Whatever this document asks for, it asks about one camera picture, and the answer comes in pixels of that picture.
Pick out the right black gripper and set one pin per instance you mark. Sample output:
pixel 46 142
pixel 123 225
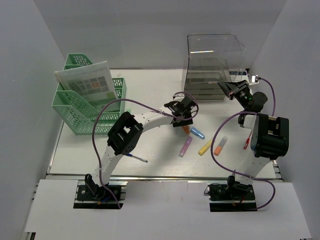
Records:
pixel 232 89

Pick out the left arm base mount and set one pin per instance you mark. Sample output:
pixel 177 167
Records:
pixel 84 199

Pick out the clear acrylic drawer unit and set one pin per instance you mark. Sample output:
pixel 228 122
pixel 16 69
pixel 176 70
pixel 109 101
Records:
pixel 211 58

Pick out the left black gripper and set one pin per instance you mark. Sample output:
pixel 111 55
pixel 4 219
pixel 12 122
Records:
pixel 188 121

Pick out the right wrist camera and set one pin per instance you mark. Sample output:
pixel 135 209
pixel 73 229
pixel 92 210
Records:
pixel 254 80

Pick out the orange highlighter white cap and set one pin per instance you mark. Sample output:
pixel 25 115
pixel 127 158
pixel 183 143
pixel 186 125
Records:
pixel 220 146

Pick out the document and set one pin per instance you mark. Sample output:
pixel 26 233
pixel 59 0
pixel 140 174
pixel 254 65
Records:
pixel 92 82

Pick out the green file organizer rack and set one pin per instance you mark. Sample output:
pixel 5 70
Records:
pixel 80 116

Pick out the red pen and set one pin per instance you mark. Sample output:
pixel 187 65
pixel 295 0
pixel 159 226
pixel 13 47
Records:
pixel 247 142

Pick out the blue ballpoint pen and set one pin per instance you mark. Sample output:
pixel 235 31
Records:
pixel 137 158

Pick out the orange highlighter near gripper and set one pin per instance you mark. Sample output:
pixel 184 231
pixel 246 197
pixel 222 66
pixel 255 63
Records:
pixel 186 129

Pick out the purple highlighter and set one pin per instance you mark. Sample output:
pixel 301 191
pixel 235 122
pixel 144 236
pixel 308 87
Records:
pixel 185 147

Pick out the blue highlighter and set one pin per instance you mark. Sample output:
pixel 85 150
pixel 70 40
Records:
pixel 197 133

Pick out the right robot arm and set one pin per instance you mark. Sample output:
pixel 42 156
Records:
pixel 269 134

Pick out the yellow highlighter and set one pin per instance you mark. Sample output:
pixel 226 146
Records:
pixel 205 148

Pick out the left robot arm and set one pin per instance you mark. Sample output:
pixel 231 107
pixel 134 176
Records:
pixel 125 133

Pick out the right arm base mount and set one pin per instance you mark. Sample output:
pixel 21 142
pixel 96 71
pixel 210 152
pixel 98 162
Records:
pixel 223 198

